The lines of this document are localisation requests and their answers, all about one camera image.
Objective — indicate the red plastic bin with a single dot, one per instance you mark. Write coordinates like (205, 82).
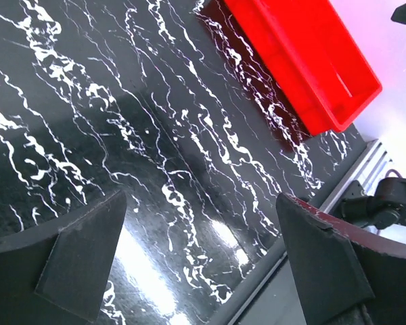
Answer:
(313, 58)

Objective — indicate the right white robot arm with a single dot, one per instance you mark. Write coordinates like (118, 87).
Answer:
(379, 29)

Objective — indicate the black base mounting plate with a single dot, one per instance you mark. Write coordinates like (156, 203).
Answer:
(268, 295)

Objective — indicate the black marble pattern mat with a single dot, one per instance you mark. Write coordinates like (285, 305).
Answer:
(168, 101)

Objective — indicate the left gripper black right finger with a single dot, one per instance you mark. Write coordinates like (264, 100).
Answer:
(343, 274)

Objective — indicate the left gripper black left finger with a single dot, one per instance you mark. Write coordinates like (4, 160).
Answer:
(57, 272)

